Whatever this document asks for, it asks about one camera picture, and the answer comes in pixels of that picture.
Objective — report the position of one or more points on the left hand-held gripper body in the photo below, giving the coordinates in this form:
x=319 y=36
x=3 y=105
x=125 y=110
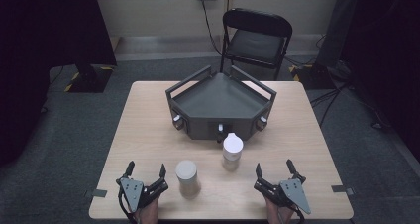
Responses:
x=132 y=192

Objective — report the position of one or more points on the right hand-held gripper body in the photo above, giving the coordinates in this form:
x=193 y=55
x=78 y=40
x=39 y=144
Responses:
x=292 y=192

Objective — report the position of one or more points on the clear jar with spout lid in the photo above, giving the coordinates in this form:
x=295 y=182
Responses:
x=232 y=151

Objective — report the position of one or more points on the dark grey corner rack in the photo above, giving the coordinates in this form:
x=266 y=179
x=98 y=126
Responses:
x=219 y=100

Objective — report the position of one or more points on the person's right hand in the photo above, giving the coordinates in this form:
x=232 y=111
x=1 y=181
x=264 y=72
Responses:
x=279 y=214

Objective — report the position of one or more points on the person's left hand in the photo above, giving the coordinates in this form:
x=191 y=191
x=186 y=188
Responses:
x=148 y=212

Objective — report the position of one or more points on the black stand base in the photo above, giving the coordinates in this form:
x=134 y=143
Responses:
x=313 y=77
x=89 y=80

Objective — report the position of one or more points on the black folding chair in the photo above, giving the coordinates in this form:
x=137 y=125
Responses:
x=256 y=44

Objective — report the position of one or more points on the black curtain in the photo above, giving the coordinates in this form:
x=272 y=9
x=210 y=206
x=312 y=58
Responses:
x=39 y=52
x=386 y=52

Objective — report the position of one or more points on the grey cloth cover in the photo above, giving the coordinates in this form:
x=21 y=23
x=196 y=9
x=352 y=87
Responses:
x=335 y=25

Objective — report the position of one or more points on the grey table bracket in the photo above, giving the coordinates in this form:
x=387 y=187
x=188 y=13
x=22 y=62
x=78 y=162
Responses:
x=342 y=188
x=96 y=193

